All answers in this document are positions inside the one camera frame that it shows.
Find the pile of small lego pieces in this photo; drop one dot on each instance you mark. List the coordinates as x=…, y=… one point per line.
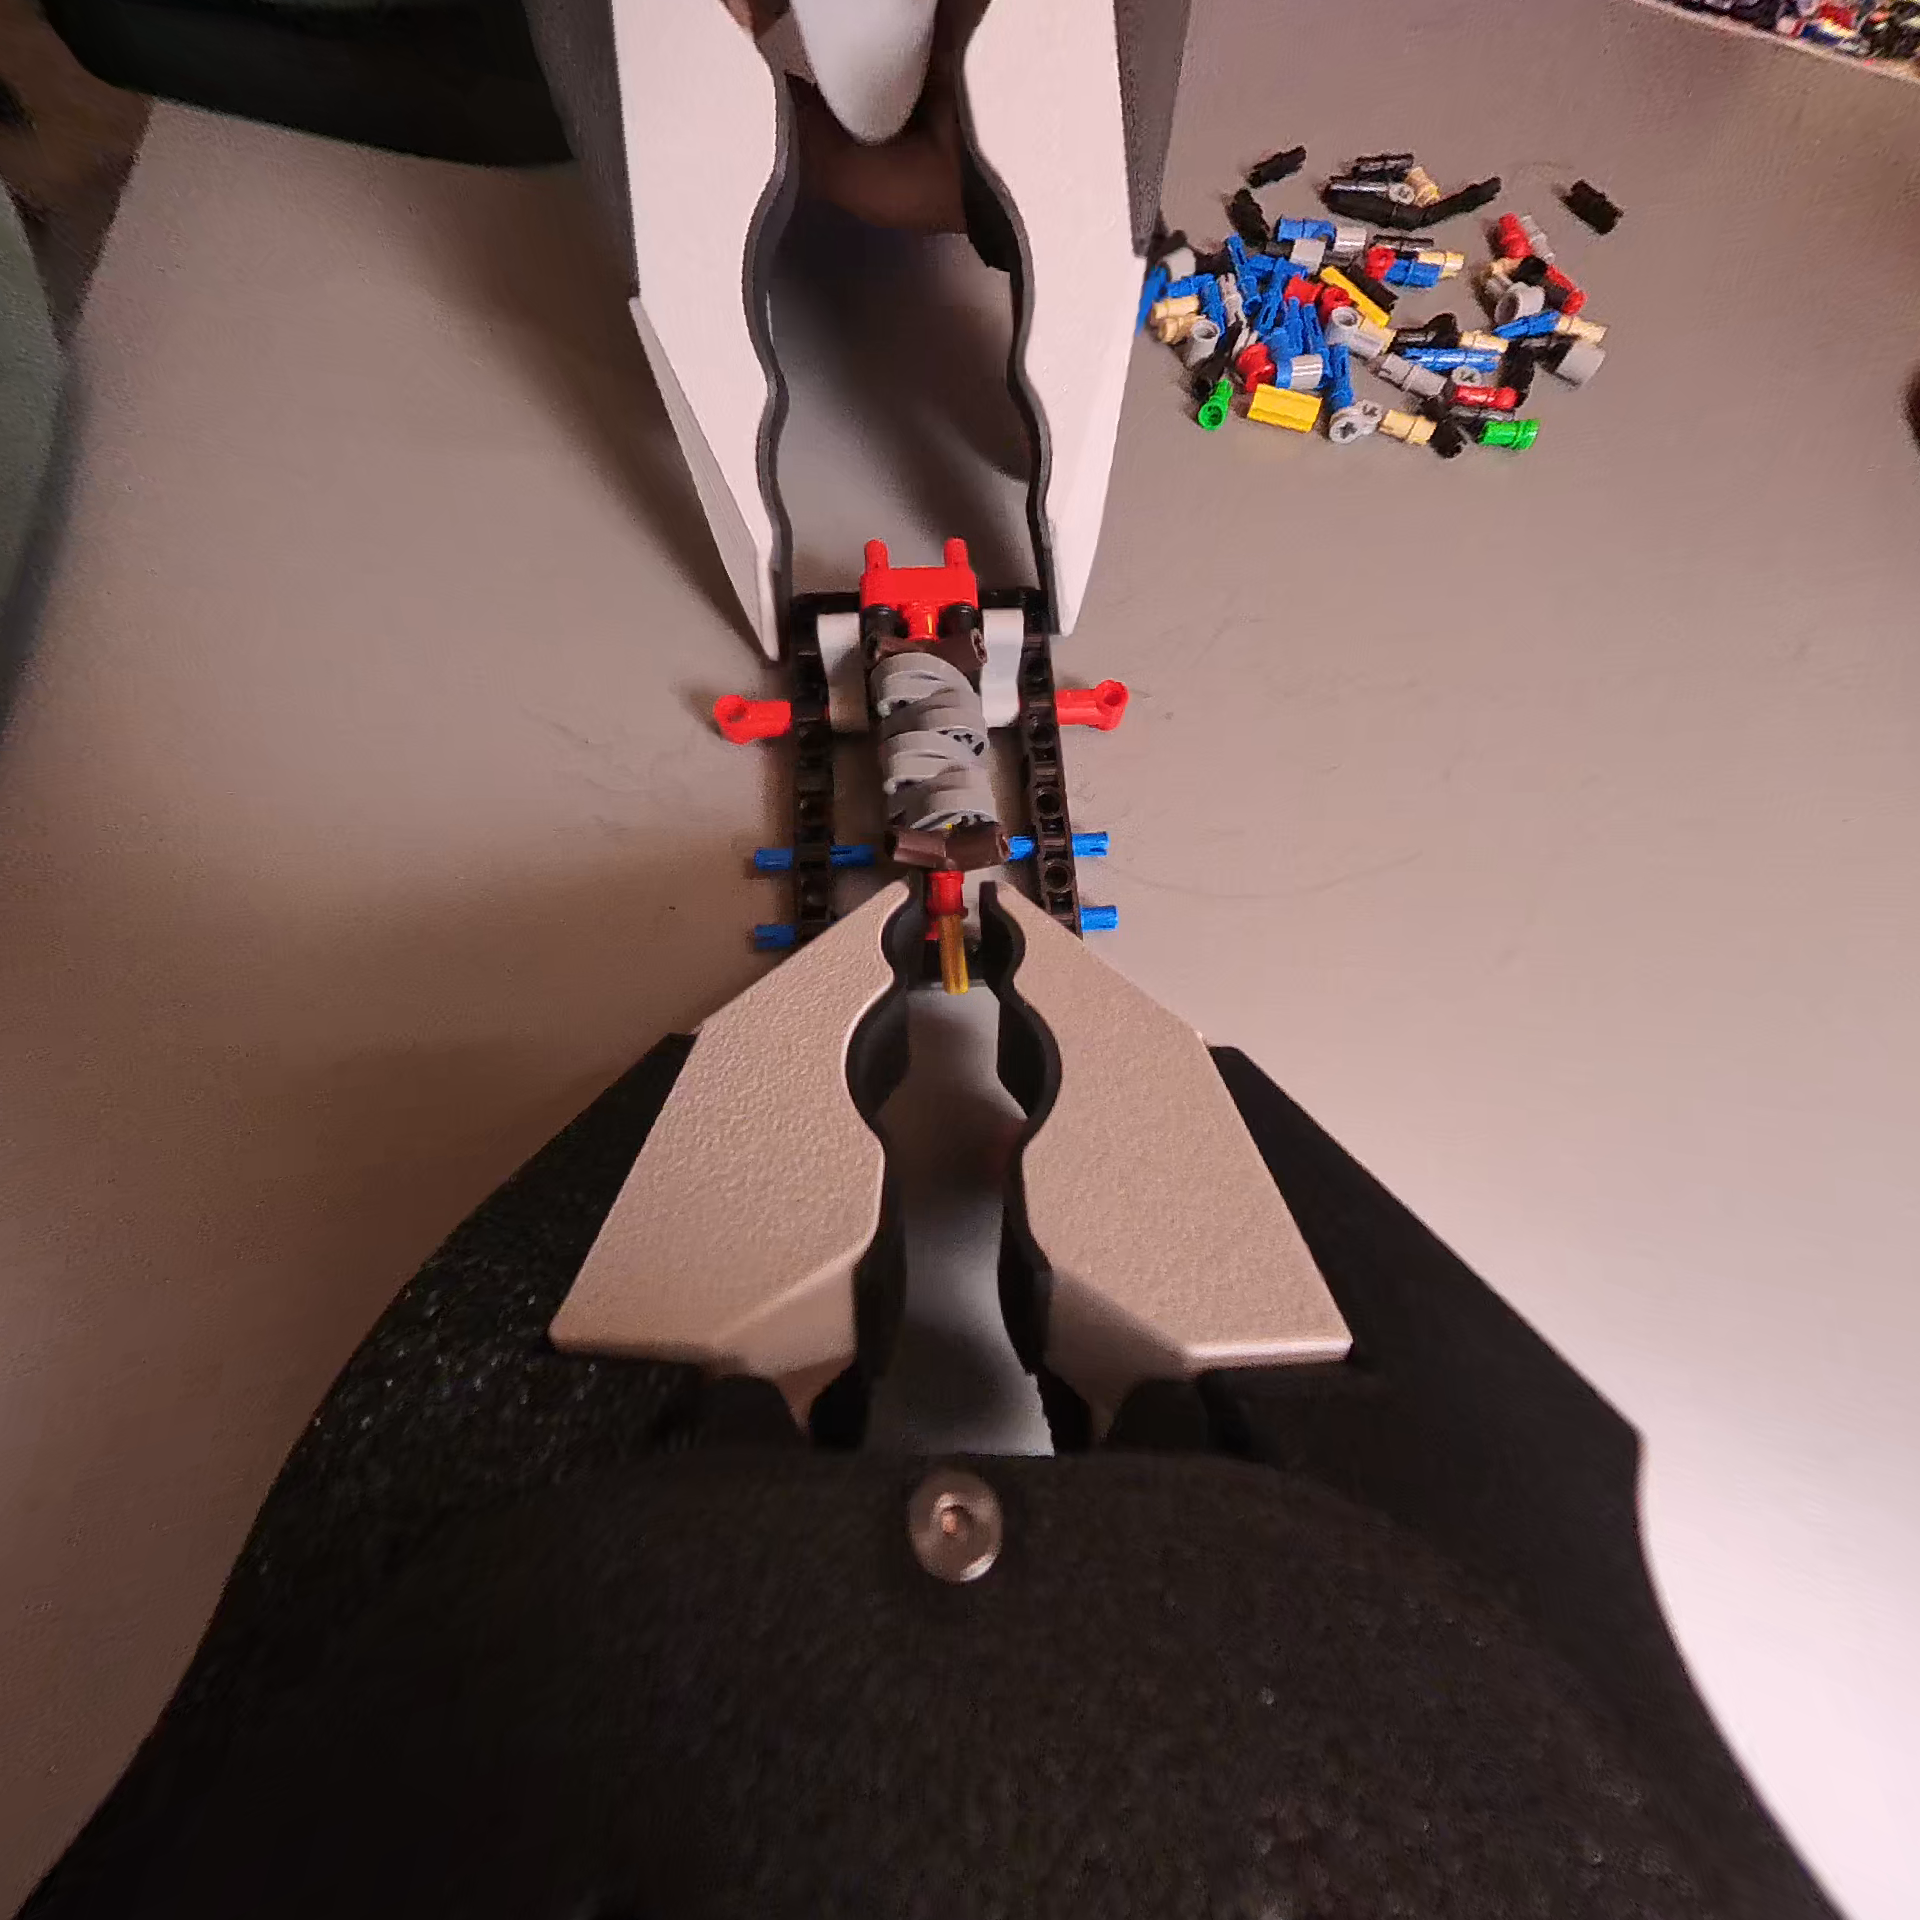
x=1292, y=405

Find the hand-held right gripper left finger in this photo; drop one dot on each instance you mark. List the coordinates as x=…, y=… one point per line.
x=736, y=1201

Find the dark object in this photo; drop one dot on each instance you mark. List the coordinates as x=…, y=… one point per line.
x=332, y=75

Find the person's left hand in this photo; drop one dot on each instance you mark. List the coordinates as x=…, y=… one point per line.
x=886, y=186

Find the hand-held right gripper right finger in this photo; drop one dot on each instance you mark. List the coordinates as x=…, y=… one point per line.
x=1169, y=1201

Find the colourful printed box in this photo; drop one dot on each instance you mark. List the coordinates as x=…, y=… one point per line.
x=1816, y=25

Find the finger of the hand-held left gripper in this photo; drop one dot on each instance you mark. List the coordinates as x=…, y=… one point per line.
x=697, y=226
x=1072, y=226

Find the lego frame with gear shaft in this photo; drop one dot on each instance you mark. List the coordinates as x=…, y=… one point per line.
x=932, y=735

